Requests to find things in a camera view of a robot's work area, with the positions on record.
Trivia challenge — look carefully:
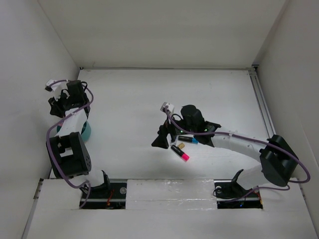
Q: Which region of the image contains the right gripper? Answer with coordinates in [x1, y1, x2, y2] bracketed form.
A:
[151, 115, 196, 149]

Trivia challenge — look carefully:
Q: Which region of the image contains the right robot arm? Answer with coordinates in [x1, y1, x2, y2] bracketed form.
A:
[152, 103, 298, 196]

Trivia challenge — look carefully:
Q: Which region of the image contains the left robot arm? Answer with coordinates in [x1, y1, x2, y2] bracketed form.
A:
[45, 80, 111, 198]

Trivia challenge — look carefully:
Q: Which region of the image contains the black highlighter pink cap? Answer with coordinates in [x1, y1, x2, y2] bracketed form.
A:
[170, 145, 189, 161]

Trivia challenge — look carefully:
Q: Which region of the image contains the black highlighter blue cap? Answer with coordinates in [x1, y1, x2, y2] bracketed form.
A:
[178, 135, 198, 144]

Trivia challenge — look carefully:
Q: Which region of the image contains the teal round organizer container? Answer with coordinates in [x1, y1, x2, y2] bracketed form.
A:
[56, 120, 92, 143]

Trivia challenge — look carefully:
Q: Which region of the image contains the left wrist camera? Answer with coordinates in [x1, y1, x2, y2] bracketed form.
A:
[45, 79, 67, 96]

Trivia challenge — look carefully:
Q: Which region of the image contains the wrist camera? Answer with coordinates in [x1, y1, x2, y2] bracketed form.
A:
[160, 102, 174, 115]
[45, 79, 67, 96]

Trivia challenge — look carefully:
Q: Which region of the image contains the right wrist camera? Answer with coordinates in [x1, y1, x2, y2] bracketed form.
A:
[160, 102, 174, 115]

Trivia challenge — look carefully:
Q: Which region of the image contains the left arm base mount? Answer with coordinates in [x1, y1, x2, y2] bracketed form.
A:
[79, 171, 128, 210]

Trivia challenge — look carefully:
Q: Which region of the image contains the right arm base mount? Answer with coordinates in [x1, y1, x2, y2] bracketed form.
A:
[212, 169, 263, 209]

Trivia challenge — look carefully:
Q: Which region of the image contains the aluminium rail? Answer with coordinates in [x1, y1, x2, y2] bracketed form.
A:
[247, 65, 276, 137]

